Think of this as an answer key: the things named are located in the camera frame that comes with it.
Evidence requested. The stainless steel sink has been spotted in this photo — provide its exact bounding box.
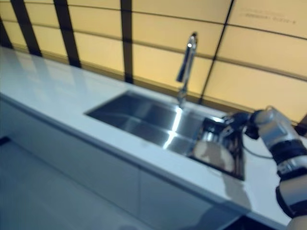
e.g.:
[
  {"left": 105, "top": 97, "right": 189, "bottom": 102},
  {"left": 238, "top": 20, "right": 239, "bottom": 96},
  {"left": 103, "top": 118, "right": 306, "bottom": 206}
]
[{"left": 83, "top": 90, "right": 247, "bottom": 182}]

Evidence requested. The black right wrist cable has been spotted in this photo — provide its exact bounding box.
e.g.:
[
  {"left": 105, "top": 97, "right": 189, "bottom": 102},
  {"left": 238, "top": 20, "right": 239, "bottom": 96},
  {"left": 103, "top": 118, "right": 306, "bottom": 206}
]
[{"left": 241, "top": 138, "right": 274, "bottom": 159}]

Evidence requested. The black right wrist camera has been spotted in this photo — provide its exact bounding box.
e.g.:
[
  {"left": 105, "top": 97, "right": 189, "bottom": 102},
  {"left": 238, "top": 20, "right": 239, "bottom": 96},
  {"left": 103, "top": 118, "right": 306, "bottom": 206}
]
[{"left": 244, "top": 124, "right": 260, "bottom": 140}]

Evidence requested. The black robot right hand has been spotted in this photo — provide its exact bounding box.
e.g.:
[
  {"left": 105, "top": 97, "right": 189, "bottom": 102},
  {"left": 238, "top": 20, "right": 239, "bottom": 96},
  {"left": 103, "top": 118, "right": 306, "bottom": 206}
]
[{"left": 222, "top": 112, "right": 252, "bottom": 139}]

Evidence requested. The black dish drying rack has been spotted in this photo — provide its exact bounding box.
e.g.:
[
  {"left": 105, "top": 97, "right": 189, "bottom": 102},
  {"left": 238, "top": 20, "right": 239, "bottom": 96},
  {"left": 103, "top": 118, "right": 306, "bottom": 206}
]
[{"left": 189, "top": 115, "right": 247, "bottom": 182}]

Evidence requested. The chrome kitchen faucet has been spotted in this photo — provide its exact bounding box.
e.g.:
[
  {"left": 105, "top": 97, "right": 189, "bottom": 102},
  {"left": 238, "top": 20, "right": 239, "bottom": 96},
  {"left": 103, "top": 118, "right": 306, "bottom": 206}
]
[{"left": 176, "top": 31, "right": 199, "bottom": 109}]

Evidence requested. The beige round ceramic plate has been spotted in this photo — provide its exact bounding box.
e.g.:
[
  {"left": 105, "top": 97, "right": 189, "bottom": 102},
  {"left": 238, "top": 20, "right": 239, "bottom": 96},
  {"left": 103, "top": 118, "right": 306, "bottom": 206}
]
[{"left": 193, "top": 140, "right": 235, "bottom": 173}]

